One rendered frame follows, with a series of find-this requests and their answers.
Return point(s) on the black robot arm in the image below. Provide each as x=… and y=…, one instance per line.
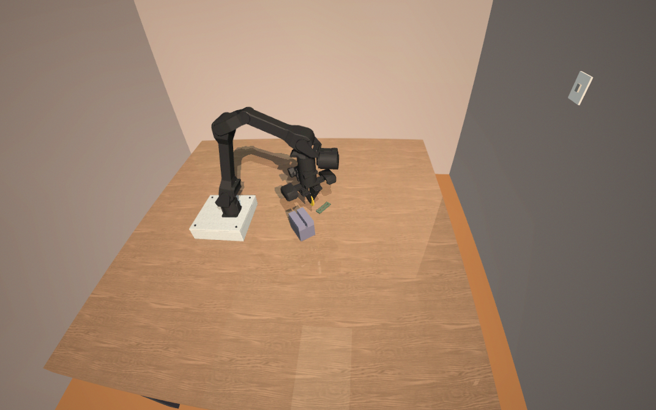
x=298, y=137

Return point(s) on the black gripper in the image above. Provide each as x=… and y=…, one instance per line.
x=308, y=180

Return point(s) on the dark green slotted holder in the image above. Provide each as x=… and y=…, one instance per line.
x=325, y=206

